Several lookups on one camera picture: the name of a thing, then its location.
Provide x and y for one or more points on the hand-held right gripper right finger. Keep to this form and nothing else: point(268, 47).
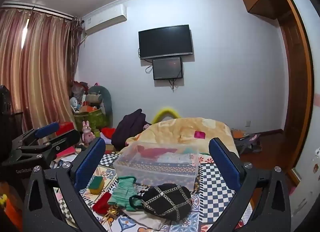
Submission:
point(226, 164)

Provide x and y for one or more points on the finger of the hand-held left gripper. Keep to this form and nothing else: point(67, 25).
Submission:
point(63, 140)
point(46, 128)

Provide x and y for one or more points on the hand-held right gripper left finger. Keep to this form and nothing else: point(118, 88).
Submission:
point(88, 162)

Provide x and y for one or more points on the yellow green sponge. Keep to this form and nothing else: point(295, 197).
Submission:
point(97, 184)

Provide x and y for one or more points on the red knitted cloth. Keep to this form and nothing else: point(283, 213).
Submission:
point(101, 204)

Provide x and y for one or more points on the green knitted glove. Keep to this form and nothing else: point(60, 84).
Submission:
point(123, 193)

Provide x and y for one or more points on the clear plastic storage box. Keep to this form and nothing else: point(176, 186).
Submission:
point(160, 164)

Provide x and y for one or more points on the red box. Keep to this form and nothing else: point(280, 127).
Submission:
point(65, 127)

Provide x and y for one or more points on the patterned checkered bed sheet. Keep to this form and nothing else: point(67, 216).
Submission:
point(215, 184)

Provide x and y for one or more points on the pink rabbit plush toy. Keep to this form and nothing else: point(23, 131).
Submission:
point(86, 132)

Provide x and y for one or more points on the grey bag on floor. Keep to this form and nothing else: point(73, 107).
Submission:
point(247, 143)

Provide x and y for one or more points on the green toy storage bin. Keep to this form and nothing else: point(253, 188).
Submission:
point(93, 119)

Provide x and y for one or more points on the pink square card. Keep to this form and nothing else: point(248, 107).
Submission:
point(199, 134)

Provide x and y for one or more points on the dark purple clothing pile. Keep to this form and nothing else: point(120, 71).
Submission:
point(130, 127)

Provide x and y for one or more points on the striped pink curtain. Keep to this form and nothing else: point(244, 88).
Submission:
point(35, 72)

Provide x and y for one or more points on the grey plush toy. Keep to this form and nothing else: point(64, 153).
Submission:
point(100, 95)

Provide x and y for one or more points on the yellow fleece blanket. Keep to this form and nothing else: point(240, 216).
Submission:
point(180, 129)

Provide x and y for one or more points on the yellow hoop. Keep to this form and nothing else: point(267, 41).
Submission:
point(166, 113)

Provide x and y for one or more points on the white cloth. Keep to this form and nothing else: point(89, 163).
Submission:
point(147, 220)

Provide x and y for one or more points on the white air conditioner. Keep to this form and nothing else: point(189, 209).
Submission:
point(105, 21)

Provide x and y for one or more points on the wooden wardrobe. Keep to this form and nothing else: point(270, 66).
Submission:
point(282, 54)

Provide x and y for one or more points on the small black wall monitor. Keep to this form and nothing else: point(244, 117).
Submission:
point(167, 68)

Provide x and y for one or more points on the large black wall television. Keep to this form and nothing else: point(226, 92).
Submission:
point(166, 41)

